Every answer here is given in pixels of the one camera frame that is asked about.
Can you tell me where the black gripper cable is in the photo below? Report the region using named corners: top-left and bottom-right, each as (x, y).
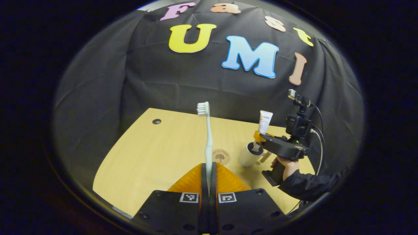
top-left (307, 103), bottom-right (325, 175)

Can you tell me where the white cup with wooden handle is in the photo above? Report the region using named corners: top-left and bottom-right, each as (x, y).
top-left (238, 142), bottom-right (272, 167)

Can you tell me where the black backdrop cloth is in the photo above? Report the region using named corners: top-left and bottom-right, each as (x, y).
top-left (54, 0), bottom-right (364, 183)

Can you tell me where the white toothpaste tube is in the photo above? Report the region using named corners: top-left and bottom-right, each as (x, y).
top-left (251, 110), bottom-right (273, 152)

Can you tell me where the round cork coaster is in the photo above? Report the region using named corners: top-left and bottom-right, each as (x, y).
top-left (212, 149), bottom-right (231, 165)

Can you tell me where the pale green toothbrush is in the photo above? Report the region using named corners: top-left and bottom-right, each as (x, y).
top-left (197, 102), bottom-right (213, 193)

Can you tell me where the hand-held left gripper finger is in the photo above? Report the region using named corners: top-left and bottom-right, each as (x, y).
top-left (209, 162), bottom-right (288, 235)
top-left (136, 163), bottom-right (209, 235)

